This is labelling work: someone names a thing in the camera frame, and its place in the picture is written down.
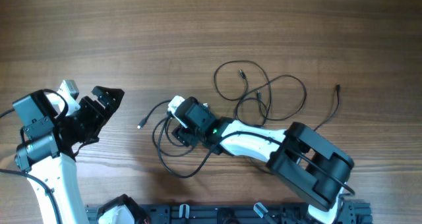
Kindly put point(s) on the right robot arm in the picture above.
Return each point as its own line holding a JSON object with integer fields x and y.
{"x": 311, "y": 166}

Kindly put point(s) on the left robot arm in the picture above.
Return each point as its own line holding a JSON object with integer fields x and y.
{"x": 53, "y": 122}

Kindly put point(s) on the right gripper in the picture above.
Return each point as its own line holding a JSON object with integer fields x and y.
{"x": 181, "y": 134}

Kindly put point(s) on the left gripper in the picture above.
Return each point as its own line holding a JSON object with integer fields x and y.
{"x": 100, "y": 116}

